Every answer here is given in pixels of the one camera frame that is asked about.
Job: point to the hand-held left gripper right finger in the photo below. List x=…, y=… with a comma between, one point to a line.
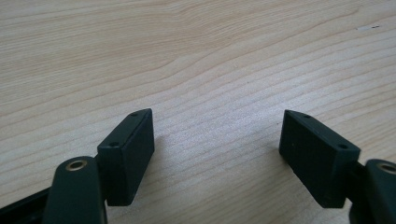
x=317, y=155

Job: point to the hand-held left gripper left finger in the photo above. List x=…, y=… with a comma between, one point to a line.
x=127, y=155

